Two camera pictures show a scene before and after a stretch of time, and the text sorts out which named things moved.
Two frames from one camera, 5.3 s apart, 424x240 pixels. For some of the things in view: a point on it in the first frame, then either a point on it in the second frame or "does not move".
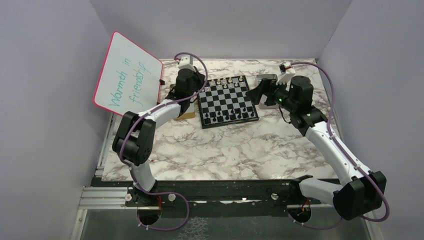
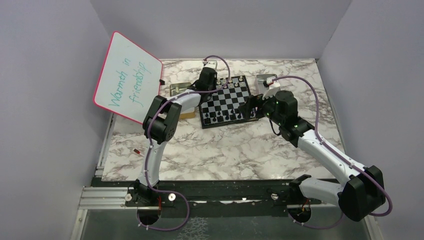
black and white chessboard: [223, 101] does not move
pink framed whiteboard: [131, 79] does not move
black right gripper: [255, 94] -> [252, 101]
